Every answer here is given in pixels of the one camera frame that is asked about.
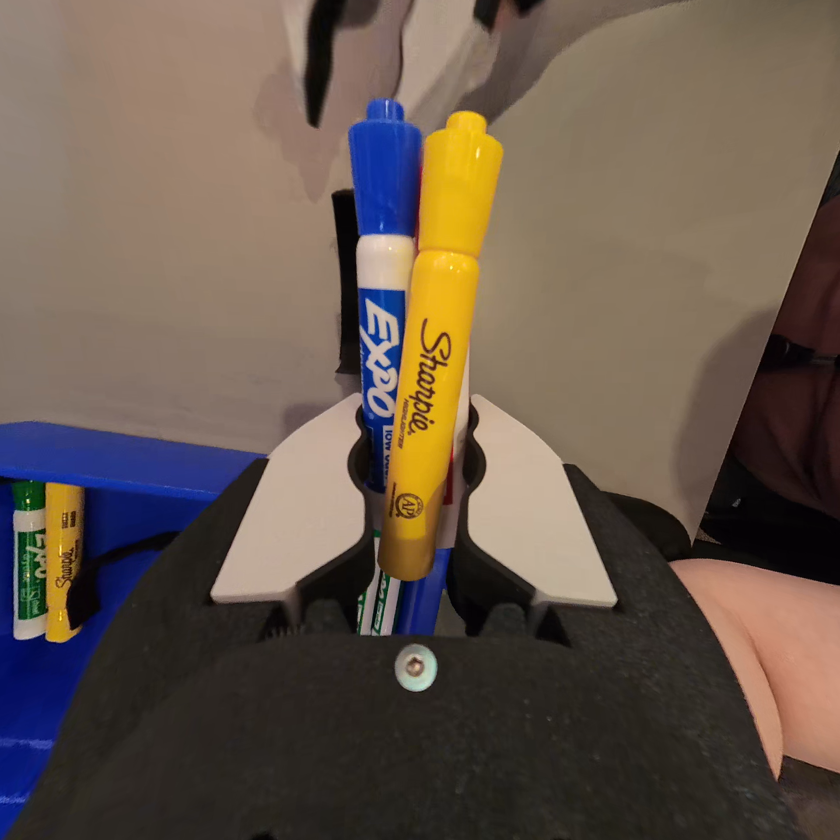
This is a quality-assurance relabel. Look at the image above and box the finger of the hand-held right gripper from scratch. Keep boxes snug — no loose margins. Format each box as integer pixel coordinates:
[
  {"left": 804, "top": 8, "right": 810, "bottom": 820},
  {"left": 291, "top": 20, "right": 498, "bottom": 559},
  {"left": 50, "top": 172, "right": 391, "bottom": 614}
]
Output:
[
  {"left": 471, "top": 0, "right": 547, "bottom": 35},
  {"left": 285, "top": 0, "right": 350, "bottom": 130}
]

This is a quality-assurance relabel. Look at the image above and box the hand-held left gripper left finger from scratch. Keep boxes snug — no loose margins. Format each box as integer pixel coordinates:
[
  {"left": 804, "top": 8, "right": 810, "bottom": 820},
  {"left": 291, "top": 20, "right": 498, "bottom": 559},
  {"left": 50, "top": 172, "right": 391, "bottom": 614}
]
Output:
[{"left": 210, "top": 392, "right": 378, "bottom": 631}]

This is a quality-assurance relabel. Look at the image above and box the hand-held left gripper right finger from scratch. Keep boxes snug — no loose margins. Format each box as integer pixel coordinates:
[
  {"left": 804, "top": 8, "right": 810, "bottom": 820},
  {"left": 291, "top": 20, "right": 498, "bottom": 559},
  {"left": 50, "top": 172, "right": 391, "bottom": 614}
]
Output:
[{"left": 457, "top": 392, "right": 619, "bottom": 624}]

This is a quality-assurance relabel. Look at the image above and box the blue dry erase marker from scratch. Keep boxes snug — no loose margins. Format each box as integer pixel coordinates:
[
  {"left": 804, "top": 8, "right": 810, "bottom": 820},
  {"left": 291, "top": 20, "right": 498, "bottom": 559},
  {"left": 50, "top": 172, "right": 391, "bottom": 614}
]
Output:
[{"left": 346, "top": 97, "right": 424, "bottom": 494}]

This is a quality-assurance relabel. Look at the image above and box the red dry erase marker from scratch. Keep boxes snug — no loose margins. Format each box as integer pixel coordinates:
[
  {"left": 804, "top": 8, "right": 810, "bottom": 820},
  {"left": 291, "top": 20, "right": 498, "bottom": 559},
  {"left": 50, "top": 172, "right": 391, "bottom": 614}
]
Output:
[{"left": 413, "top": 164, "right": 473, "bottom": 552}]

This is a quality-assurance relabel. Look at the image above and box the blue plastic bin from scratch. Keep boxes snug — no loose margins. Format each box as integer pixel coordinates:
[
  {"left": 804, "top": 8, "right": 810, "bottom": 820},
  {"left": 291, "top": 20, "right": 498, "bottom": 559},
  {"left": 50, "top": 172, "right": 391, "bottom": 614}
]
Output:
[{"left": 0, "top": 420, "right": 454, "bottom": 811}]

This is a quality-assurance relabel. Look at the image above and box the black hook-and-loop tie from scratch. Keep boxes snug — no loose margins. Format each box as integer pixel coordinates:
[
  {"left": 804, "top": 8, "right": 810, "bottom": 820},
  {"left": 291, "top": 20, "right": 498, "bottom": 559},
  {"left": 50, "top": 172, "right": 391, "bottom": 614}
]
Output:
[
  {"left": 331, "top": 189, "right": 361, "bottom": 376},
  {"left": 66, "top": 530, "right": 181, "bottom": 627}
]

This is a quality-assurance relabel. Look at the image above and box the person's left forearm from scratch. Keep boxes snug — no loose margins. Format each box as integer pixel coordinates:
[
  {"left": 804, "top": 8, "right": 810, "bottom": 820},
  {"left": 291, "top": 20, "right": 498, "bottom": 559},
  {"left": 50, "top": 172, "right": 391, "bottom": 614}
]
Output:
[{"left": 666, "top": 558, "right": 840, "bottom": 782}]

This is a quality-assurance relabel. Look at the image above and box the green dry erase marker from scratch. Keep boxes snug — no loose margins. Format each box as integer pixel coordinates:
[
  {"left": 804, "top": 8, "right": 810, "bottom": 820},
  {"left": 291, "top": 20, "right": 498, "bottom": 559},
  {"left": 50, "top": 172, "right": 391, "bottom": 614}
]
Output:
[
  {"left": 12, "top": 480, "right": 48, "bottom": 641},
  {"left": 356, "top": 570, "right": 403, "bottom": 637}
]

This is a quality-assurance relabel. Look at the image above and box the black chair armrest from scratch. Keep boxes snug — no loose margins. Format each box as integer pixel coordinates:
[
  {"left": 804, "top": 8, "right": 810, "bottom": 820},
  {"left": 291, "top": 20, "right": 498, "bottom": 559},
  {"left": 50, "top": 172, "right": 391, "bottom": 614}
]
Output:
[{"left": 607, "top": 492, "right": 695, "bottom": 562}]

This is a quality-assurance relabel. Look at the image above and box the black office chair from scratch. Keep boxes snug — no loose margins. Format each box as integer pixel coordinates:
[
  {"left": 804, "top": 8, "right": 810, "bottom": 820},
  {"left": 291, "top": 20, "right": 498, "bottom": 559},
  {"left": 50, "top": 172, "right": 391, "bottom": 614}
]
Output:
[{"left": 696, "top": 459, "right": 840, "bottom": 585}]

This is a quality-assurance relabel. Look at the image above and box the black lanyard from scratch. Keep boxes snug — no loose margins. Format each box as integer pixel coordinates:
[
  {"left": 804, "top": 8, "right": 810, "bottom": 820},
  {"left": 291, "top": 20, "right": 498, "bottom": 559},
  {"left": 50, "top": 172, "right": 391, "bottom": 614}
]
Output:
[{"left": 764, "top": 335, "right": 840, "bottom": 368}]

